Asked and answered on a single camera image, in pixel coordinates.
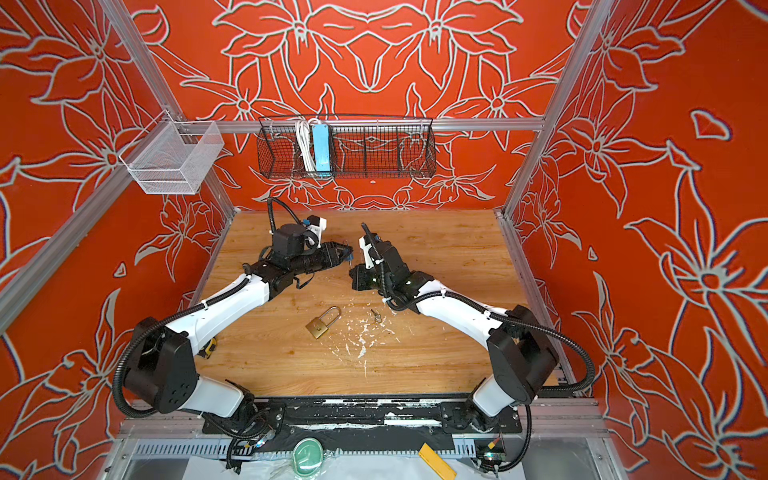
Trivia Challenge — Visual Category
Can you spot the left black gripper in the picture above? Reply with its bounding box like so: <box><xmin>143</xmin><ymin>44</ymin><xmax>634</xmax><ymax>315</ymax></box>
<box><xmin>291</xmin><ymin>241</ymin><xmax>352</xmax><ymax>277</ymax></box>

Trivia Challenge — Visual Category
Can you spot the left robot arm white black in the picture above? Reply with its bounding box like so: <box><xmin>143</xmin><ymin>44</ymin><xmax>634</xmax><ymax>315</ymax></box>
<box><xmin>112</xmin><ymin>198</ymin><xmax>352</xmax><ymax>419</ymax></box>

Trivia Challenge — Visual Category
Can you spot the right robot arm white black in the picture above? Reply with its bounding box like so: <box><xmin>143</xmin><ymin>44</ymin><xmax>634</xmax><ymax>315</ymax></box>
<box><xmin>350</xmin><ymin>224</ymin><xmax>596</xmax><ymax>418</ymax></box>

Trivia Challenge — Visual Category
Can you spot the large brass padlock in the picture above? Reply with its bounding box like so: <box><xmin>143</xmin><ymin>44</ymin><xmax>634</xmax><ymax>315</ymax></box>
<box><xmin>305</xmin><ymin>306</ymin><xmax>342</xmax><ymax>339</ymax></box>

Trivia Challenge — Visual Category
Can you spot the light blue box in basket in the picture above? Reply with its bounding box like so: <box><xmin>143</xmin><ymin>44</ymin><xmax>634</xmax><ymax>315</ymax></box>
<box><xmin>312</xmin><ymin>123</ymin><xmax>331</xmax><ymax>176</ymax></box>

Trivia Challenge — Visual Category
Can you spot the yellow black tape measure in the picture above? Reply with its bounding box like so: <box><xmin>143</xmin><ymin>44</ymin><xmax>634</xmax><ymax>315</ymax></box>
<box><xmin>197</xmin><ymin>337</ymin><xmax>218</xmax><ymax>359</ymax></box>

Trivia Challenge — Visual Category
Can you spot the clear plastic bin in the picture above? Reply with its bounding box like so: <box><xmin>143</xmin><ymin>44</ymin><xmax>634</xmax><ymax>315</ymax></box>
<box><xmin>122</xmin><ymin>121</ymin><xmax>224</xmax><ymax>195</ymax></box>

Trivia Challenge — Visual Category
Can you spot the green tape roll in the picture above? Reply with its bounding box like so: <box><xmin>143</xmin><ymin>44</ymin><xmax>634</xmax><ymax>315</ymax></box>
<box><xmin>291</xmin><ymin>438</ymin><xmax>325</xmax><ymax>478</ymax></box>

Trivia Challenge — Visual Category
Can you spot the yellow flat block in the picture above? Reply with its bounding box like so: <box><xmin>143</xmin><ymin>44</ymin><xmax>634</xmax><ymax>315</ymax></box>
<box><xmin>418</xmin><ymin>443</ymin><xmax>457</xmax><ymax>480</ymax></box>

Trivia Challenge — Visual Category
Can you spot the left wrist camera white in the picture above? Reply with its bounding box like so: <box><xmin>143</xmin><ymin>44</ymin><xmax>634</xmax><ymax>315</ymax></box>
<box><xmin>303</xmin><ymin>215</ymin><xmax>327</xmax><ymax>246</ymax></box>

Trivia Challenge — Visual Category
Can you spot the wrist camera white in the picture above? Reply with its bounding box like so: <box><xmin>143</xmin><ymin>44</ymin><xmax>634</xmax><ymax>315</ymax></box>
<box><xmin>303</xmin><ymin>215</ymin><xmax>327</xmax><ymax>246</ymax></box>
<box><xmin>359</xmin><ymin>235</ymin><xmax>378</xmax><ymax>270</ymax></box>

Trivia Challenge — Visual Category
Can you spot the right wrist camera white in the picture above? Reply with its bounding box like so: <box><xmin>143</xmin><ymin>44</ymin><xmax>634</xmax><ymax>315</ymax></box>
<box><xmin>359</xmin><ymin>235</ymin><xmax>378</xmax><ymax>270</ymax></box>

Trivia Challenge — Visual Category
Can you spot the black wire basket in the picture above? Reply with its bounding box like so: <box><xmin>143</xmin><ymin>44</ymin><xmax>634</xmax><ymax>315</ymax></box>
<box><xmin>256</xmin><ymin>115</ymin><xmax>437</xmax><ymax>180</ymax></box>

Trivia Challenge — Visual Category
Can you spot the white cable bundle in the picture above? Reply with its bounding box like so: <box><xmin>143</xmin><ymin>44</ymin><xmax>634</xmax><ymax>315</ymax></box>
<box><xmin>295</xmin><ymin>119</ymin><xmax>318</xmax><ymax>174</ymax></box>

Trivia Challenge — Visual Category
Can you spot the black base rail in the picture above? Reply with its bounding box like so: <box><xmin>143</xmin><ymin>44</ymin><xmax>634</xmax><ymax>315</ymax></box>
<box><xmin>202</xmin><ymin>393</ymin><xmax>523</xmax><ymax>456</ymax></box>

